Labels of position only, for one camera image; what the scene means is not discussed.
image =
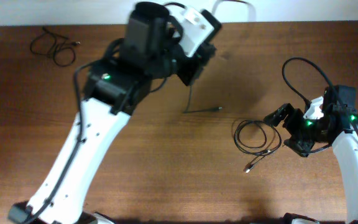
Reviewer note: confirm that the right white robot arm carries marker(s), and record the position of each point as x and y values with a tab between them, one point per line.
331	120

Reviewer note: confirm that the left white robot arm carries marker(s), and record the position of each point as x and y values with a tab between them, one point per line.
157	44

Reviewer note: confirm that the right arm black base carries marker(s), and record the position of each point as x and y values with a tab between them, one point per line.
291	218

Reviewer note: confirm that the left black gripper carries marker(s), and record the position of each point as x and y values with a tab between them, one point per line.
196	69

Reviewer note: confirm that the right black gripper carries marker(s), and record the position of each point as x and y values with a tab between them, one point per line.
293	129

